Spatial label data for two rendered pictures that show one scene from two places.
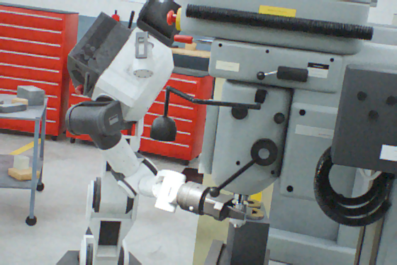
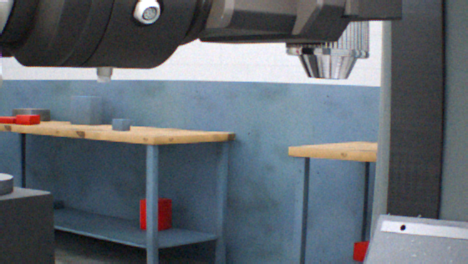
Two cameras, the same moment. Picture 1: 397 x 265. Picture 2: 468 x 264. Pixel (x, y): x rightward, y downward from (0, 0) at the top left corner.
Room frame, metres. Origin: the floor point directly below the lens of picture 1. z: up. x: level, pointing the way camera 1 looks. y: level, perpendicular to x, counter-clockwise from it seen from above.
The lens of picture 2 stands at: (1.40, 0.32, 1.19)
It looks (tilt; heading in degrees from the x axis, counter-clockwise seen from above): 3 degrees down; 300
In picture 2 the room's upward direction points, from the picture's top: 1 degrees clockwise
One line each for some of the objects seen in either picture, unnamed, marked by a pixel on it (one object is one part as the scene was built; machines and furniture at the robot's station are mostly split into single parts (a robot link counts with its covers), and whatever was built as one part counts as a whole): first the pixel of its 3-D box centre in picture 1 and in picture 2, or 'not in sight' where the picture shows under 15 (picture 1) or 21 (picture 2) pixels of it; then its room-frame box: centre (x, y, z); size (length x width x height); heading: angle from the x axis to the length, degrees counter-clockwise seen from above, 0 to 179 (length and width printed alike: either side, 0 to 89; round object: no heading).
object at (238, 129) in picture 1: (251, 134); not in sight; (1.60, -0.13, 1.47); 0.21 x 0.19 x 0.32; 172
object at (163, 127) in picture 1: (164, 127); not in sight; (1.56, 0.11, 1.47); 0.07 x 0.07 x 0.06
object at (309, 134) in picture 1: (320, 145); not in sight; (1.58, -0.32, 1.47); 0.24 x 0.19 x 0.26; 172
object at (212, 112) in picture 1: (210, 137); not in sight; (1.62, -0.02, 1.45); 0.04 x 0.04 x 0.21; 82
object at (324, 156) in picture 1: (351, 176); not in sight; (1.37, -0.37, 1.45); 0.18 x 0.16 x 0.21; 82
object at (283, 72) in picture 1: (281, 74); not in sight; (1.46, -0.18, 1.66); 0.12 x 0.04 x 0.04; 82
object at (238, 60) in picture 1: (276, 61); not in sight; (1.60, -0.17, 1.68); 0.34 x 0.24 x 0.10; 82
